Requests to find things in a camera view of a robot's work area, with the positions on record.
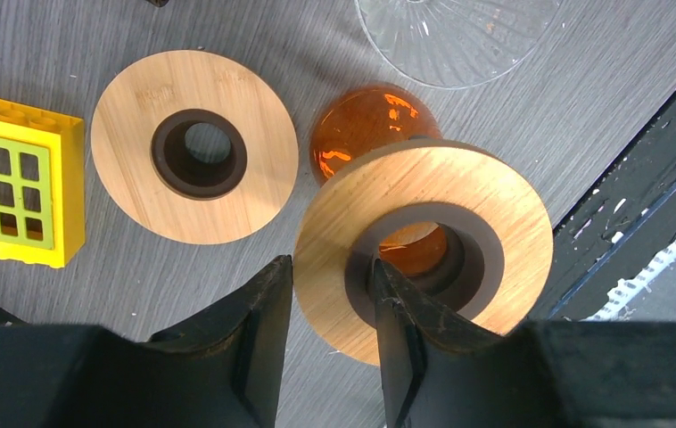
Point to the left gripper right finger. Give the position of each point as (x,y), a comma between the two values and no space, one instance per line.
(435,369)

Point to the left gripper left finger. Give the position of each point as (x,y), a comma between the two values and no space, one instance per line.
(223,366)

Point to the wooden ring holder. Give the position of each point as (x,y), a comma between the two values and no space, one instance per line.
(421,180)

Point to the amber glass carafe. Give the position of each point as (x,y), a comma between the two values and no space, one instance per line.
(370,117)

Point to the clear glass dripper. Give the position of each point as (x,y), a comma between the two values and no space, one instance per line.
(454,44)

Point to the yellow green window block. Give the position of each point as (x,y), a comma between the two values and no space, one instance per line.
(42,185)

